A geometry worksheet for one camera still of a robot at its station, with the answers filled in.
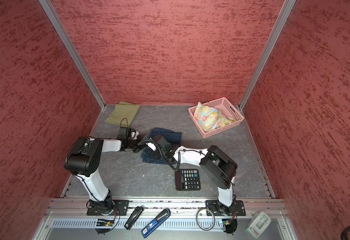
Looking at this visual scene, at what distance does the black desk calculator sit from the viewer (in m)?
0.81

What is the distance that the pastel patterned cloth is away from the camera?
1.07m

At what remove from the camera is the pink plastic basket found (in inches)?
40.1

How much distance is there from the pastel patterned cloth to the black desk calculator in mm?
325
